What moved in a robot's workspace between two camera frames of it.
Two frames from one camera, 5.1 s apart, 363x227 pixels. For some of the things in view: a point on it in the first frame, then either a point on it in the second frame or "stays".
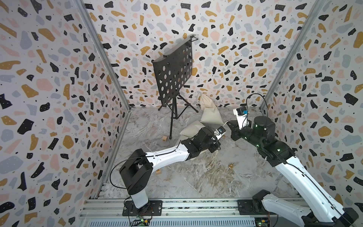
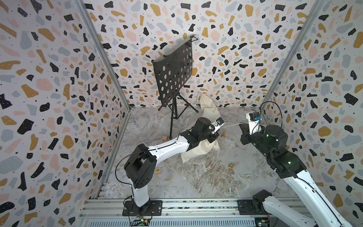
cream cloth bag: x=210 y=114 stays
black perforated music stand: x=173 y=72 stays
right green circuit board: x=261 y=222 stays
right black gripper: x=235 y=131 → x=247 y=136
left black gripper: x=216 y=145 → x=213 y=137
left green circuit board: x=141 y=222 stays
